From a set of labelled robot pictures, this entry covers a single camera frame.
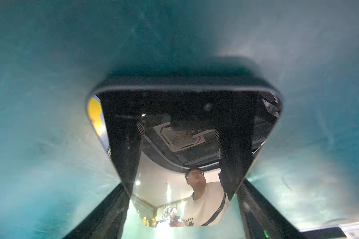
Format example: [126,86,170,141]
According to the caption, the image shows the aluminium front rail assembly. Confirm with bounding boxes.
[301,222,359,239]

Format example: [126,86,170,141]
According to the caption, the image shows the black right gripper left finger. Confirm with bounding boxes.
[65,184,130,239]

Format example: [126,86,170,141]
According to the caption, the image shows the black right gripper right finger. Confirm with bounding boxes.
[236,179,306,239]

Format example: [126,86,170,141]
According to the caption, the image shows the black phone front stand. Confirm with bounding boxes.
[86,76,283,228]

